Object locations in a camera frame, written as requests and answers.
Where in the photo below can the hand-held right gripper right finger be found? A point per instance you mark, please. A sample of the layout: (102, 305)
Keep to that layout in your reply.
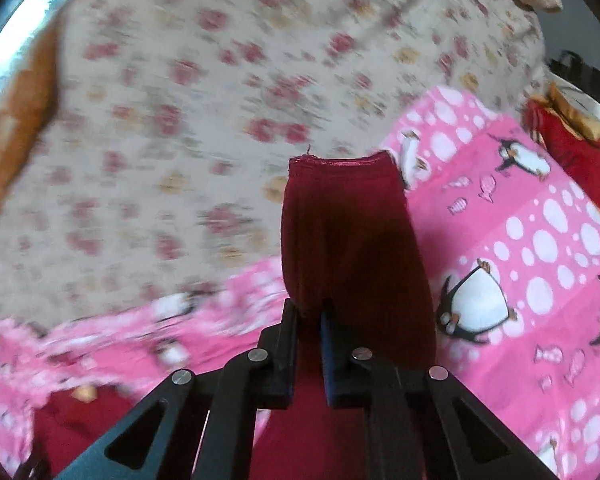
(330, 360)

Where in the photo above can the red yellow printed cloth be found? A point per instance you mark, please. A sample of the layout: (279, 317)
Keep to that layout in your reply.
(575, 155)

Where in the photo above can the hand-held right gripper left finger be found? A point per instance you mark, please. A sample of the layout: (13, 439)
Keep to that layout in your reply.
(285, 360)

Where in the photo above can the pink penguin blanket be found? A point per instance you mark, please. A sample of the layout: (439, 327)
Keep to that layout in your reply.
(520, 200)

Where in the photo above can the orange checkered mat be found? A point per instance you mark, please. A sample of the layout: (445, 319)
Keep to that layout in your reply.
(20, 120)

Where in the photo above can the floral bed sheet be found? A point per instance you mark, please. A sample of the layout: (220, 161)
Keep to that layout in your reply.
(180, 110)

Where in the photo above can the dark red small pants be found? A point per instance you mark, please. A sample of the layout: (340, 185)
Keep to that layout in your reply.
(350, 230)

